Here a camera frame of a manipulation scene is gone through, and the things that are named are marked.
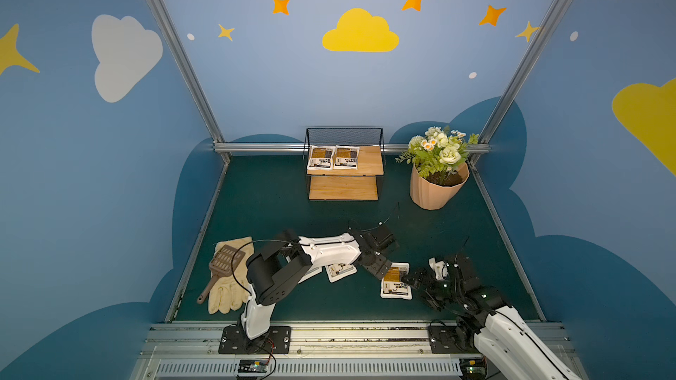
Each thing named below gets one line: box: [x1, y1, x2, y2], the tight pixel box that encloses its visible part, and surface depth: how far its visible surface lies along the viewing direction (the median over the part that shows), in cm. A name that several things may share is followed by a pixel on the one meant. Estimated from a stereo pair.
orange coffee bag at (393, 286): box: [380, 262, 412, 300], surface depth 86 cm
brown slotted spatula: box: [197, 244, 247, 305], surface depth 87 cm
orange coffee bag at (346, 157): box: [332, 145, 361, 170], surface depth 100 cm
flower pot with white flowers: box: [395, 126, 479, 211], surface depth 86 cm
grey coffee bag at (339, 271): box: [321, 263, 358, 283], surface depth 89 cm
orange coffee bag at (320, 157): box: [306, 145, 336, 171], surface depth 98 cm
